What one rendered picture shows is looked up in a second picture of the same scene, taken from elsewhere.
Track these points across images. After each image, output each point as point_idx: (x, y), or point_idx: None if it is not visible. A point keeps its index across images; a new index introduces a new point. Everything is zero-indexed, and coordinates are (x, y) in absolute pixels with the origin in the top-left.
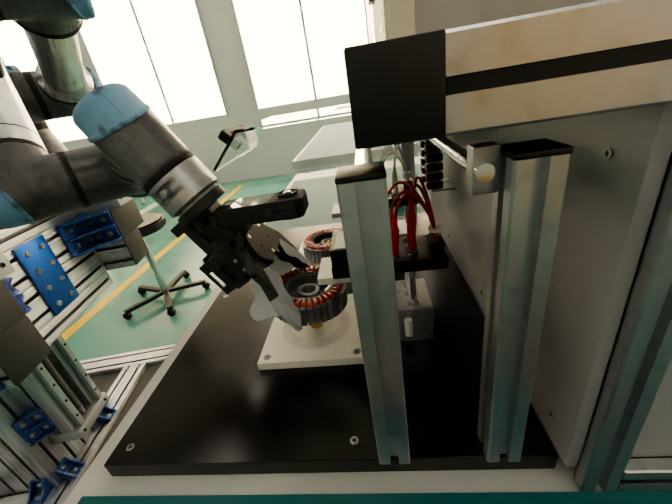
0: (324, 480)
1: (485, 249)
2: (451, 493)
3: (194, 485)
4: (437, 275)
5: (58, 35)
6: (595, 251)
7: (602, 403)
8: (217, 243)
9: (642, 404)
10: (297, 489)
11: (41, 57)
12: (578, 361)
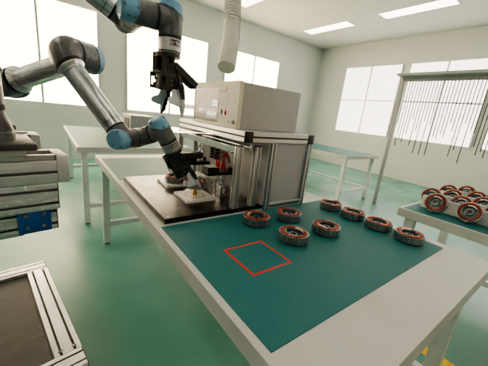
0: (221, 216)
1: None
2: None
3: (191, 221)
4: None
5: None
6: (263, 162)
7: (266, 187)
8: (176, 163)
9: (270, 186)
10: (216, 217)
11: (43, 75)
12: (262, 181)
